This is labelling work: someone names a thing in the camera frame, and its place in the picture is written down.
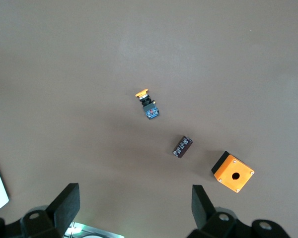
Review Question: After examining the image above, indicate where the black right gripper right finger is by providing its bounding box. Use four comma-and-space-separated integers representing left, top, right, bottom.
188, 184, 252, 238

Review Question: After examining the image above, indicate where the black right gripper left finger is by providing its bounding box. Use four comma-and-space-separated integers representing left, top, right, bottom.
19, 182, 80, 238

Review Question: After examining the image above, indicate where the orange mushroom push button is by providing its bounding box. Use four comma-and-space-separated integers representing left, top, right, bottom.
135, 88, 160, 120

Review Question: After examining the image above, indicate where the orange box with hole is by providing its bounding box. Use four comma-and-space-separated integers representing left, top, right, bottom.
211, 150, 255, 194

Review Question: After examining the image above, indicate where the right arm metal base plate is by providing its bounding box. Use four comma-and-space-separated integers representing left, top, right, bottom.
64, 221, 126, 238

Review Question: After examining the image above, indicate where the small black switch block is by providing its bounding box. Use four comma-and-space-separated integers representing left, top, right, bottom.
172, 135, 194, 159

